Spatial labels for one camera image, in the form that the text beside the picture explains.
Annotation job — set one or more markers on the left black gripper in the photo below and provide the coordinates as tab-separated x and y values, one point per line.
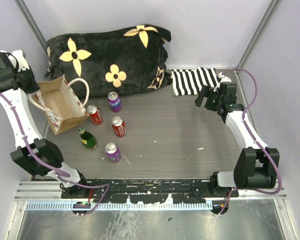
34	87

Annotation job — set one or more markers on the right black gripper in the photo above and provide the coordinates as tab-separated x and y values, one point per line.
212	92

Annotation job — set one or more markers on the brown canvas tote bag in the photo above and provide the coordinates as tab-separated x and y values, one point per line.
60	104

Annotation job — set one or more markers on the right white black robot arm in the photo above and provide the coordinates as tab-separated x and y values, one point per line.
257	167

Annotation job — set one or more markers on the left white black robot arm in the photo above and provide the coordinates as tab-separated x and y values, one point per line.
33	153

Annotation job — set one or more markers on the black white striped cloth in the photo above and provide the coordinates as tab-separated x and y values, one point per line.
191	81

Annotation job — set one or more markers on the red cola can left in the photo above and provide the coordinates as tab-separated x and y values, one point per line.
95	114

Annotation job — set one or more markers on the red cola can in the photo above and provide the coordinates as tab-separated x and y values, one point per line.
118	125
95	114

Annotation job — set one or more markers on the black floral plush blanket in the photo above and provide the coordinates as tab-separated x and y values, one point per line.
127	61

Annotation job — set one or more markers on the green glass bottle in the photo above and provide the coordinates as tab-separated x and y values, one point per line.
87	139

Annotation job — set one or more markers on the purple Fanta can rear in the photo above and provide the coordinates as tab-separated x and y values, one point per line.
114	101

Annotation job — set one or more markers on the red cola can middle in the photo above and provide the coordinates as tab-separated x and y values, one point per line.
118	125

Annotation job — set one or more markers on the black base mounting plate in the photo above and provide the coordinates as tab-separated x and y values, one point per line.
151	191

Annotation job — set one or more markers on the purple soda can front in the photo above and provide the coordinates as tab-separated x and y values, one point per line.
113	153

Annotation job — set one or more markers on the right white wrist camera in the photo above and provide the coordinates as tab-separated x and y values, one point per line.
222	78

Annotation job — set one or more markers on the left aluminium frame post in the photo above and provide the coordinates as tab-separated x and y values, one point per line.
31	23

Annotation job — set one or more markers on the aluminium frame post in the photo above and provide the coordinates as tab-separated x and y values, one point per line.
268	14
31	23

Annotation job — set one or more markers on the right aluminium frame post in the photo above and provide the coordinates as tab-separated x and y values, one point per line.
268	14

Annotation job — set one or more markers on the slotted cable duct rail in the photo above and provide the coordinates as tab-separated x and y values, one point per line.
77	206

